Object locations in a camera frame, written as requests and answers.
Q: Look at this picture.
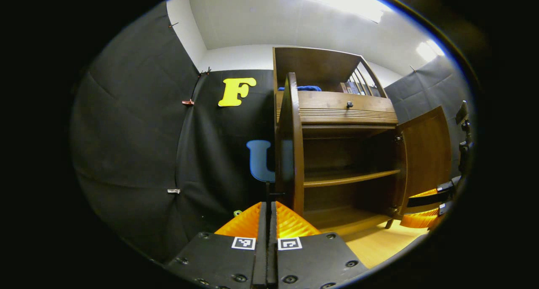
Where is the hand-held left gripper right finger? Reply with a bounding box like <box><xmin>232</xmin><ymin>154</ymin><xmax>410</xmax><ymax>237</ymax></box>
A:
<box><xmin>269</xmin><ymin>201</ymin><xmax>369</xmax><ymax>289</ymax></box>

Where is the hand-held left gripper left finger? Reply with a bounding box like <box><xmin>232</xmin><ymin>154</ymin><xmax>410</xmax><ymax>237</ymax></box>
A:
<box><xmin>164</xmin><ymin>201</ymin><xmax>269</xmax><ymax>289</ymax></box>

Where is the wooden shoe cabinet door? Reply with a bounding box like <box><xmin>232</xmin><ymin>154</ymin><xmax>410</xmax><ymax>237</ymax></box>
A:
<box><xmin>396</xmin><ymin>106</ymin><xmax>452</xmax><ymax>229</ymax></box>
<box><xmin>275</xmin><ymin>72</ymin><xmax>305</xmax><ymax>217</ymax></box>

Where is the wooden double-door shoe cabinet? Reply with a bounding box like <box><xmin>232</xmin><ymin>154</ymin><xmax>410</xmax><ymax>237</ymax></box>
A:
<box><xmin>273</xmin><ymin>47</ymin><xmax>453</xmax><ymax>235</ymax></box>

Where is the wooden cabinet shelf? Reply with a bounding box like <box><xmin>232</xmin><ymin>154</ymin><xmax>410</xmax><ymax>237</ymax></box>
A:
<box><xmin>303</xmin><ymin>169</ymin><xmax>401</xmax><ymax>187</ymax></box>

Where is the wooden cabinet drawer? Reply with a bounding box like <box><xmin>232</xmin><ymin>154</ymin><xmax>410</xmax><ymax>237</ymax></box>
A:
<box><xmin>276</xmin><ymin>90</ymin><xmax>398</xmax><ymax>125</ymax></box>

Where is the small ceiling light panel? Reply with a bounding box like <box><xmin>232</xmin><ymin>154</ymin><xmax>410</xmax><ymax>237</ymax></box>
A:
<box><xmin>416</xmin><ymin>39</ymin><xmax>445</xmax><ymax>62</ymax></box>

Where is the row of books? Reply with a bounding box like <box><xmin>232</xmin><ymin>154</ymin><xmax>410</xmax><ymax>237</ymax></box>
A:
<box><xmin>339</xmin><ymin>82</ymin><xmax>368</xmax><ymax>95</ymax></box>

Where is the large ceiling light panel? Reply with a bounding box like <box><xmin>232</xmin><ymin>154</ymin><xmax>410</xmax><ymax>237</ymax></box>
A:
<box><xmin>303</xmin><ymin>0</ymin><xmax>393</xmax><ymax>23</ymax></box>

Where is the black door handle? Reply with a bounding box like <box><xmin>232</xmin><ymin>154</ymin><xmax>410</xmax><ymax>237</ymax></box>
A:
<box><xmin>264</xmin><ymin>182</ymin><xmax>286</xmax><ymax>203</ymax></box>

